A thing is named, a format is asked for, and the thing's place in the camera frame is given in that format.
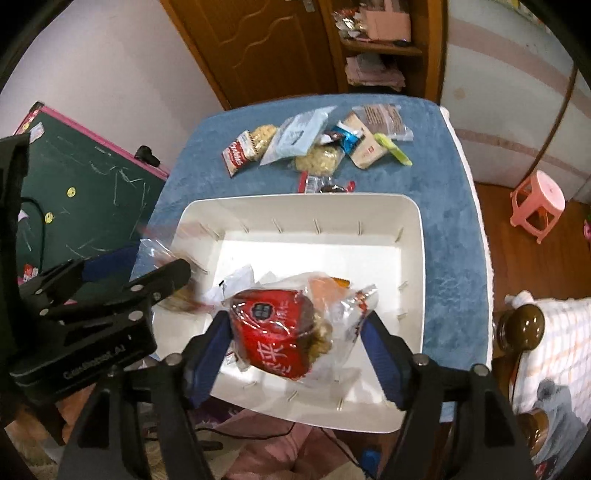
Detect brown wooden bed post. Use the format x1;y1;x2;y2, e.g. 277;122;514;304
492;302;548;416

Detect clear packet with red print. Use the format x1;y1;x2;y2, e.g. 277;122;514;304
330;285;380;344

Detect clear pale blue packet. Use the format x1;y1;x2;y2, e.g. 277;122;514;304
259;106;338;167

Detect foil packets on shelf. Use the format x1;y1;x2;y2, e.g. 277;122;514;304
332;7;368;42

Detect pink plastic stool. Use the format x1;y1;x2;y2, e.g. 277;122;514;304
509;169;566;244

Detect green chalkboard with pink frame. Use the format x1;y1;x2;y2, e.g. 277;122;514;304
0;102;171;305

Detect red and white snack packet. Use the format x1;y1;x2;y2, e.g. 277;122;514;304
221;126;278;178

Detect clear biscuit packet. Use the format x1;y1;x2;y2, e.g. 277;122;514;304
136;222;208;315

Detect white plastic bin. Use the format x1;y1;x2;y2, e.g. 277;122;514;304
150;193;424;433

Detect pink basket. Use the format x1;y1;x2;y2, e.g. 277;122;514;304
362;0;413;41

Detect wooden shelf unit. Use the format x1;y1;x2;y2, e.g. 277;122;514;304
318;0;448;100

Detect clear orange snack packet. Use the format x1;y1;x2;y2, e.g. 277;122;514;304
277;272;354;315

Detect grey plush cloth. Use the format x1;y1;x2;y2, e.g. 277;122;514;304
531;378;587;464

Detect clear packet of brown biscuits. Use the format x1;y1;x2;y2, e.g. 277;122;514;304
352;104;415;143

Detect small blue snack wrapper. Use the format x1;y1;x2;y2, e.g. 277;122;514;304
322;121;365;153

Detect green and yellow packet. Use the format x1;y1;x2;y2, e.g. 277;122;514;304
373;132;413;167

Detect checked white blanket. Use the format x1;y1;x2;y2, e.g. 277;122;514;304
505;291;591;416

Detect wooden door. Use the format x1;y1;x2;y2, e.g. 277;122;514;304
159;0;340;110

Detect dark red small packet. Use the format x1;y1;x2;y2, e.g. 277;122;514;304
298;172;358;195

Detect small blue object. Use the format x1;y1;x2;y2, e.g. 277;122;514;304
361;450;382;478

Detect black clip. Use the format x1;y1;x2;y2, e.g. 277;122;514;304
135;145;161;168

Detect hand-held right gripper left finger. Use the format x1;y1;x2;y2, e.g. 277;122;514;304
58;310;234;480

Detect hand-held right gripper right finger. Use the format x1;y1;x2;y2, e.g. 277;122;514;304
361;311;539;480

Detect beige paper packet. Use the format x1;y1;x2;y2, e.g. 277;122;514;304
340;112;393;171

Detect pale blue wardrobe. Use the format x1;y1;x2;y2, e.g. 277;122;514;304
438;0;591;204

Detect folded pink clothes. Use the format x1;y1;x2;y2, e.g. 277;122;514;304
344;53;407;93

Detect yellow noodle snack packet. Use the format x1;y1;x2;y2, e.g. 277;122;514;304
290;143;346;176

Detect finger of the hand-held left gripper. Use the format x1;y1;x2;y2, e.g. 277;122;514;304
18;244;141;319
41;258;192;331

